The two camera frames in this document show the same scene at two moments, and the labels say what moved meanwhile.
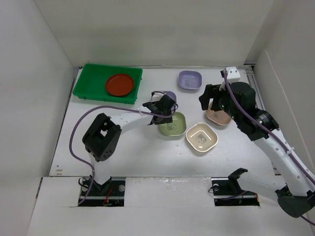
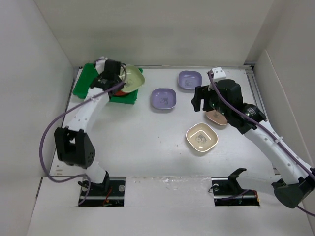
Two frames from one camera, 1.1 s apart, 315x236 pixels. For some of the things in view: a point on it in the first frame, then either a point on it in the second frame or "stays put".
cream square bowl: (202, 137) stays put
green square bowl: (177, 127) → (135, 78)
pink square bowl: (219, 117) stays put
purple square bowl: (189, 80) stays put
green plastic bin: (91, 83) stays put
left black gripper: (165, 120) → (119, 80)
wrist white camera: (233, 74) → (218, 73)
